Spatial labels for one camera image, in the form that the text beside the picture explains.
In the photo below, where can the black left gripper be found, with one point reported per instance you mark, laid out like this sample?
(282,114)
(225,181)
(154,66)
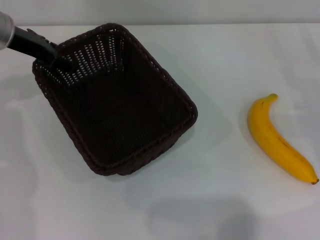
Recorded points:
(32,46)

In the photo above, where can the dark brown woven basket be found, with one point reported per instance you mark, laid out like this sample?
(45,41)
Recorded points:
(120,117)

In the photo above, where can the yellow banana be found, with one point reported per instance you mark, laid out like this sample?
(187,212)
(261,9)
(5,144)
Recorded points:
(270,135)

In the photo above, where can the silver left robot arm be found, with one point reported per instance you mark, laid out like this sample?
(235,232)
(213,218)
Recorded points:
(5,30)

